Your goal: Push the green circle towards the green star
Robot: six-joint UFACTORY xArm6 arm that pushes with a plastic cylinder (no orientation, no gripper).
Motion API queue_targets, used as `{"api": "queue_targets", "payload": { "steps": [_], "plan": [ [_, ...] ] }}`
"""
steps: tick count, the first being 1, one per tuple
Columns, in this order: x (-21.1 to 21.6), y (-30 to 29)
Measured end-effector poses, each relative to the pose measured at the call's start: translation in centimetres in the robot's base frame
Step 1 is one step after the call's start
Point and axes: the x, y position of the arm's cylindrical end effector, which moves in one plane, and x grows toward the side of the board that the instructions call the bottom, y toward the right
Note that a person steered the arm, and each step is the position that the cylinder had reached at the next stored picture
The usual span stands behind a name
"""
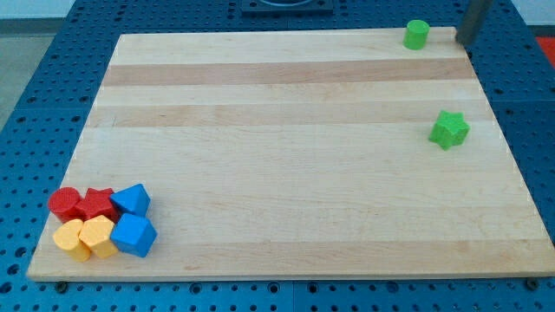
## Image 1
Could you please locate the red cylinder block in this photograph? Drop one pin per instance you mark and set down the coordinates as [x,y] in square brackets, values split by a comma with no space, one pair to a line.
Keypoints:
[63,204]

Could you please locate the green star block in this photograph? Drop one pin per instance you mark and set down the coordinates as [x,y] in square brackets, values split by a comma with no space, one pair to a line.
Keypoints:
[450,129]

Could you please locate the yellow pentagon block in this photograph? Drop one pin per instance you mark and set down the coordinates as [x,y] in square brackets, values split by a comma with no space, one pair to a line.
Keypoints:
[96,233]

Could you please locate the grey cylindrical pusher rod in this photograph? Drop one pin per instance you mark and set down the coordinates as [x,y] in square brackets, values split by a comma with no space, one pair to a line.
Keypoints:
[472,21]

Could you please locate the red star block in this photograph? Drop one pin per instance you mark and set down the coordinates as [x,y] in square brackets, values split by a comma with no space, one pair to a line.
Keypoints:
[97,203]

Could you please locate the blue cube block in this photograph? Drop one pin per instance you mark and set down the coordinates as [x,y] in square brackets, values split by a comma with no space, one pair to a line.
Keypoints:
[133,235]

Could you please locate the wooden board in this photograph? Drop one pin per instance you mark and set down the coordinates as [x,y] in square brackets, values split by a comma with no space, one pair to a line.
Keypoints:
[304,155]

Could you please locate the green cylinder block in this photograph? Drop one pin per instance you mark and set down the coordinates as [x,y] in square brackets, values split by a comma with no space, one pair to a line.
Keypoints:
[416,34]

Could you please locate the yellow heart block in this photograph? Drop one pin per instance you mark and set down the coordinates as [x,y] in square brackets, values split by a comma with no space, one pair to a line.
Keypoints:
[66,238]

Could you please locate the blue triangle block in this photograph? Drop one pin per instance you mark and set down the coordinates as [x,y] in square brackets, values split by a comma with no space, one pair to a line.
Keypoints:
[133,200]

